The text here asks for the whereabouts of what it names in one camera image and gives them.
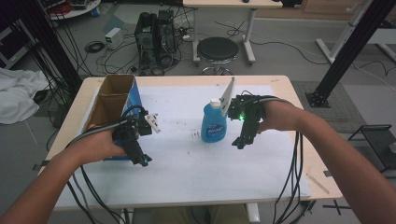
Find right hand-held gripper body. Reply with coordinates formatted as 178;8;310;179
219;77;266;147

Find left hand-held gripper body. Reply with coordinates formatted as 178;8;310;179
111;112;162;166

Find blue bottle with white cap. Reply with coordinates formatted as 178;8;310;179
200;98;228;144

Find blue cardboard box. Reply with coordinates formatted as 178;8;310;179
81;74;144;161

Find person's right hand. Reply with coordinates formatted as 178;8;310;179
257;100;303;133

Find person's left hand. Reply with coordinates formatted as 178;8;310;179
78;124;127;164

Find white table mat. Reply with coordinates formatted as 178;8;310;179
55;84;312;209

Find person's legs in khaki trousers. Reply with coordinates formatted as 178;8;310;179
150;204;250;224

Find black round stool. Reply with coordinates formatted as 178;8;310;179
196;36;240;76

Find white table leg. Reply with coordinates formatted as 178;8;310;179
246;203;261;224

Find large black computer tower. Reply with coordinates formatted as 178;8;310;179
134;11;161;69

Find thin wooden stick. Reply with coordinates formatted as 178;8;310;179
305;172;331;195

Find grey floor mat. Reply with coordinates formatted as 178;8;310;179
290;80;368;133

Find small white box device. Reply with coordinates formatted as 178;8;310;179
104;27;125;50

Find small black computer tower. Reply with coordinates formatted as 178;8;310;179
157;9;177;54

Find light wooden desk white legs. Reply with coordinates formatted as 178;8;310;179
182;0;284;66

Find black tape cross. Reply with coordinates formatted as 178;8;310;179
321;199;352;217

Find white cloth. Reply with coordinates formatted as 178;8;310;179
0;67;51;125

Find round white table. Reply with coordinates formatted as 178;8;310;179
40;0;102;21

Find black shelf unit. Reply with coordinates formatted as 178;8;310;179
0;18;35;70

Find right gripper cable bundle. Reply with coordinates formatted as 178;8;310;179
241;91;305;224

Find gripper cable bundle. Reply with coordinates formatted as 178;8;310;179
65;105;148;224
241;91;305;224

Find left gripper cable bundle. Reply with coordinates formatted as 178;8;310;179
65;105;148;224

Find long black floor cable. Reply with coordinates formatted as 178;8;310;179
214;20;330;66

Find coiled black cable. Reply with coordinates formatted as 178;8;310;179
84;40;106;54

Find black metal post with base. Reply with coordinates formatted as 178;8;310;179
304;0;396;109

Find white metal stand frame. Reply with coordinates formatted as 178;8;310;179
316;0;396;65

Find black metal post with cables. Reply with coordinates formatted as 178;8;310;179
0;0;84;92

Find black wire rack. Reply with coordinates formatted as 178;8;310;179
347;124;396;180

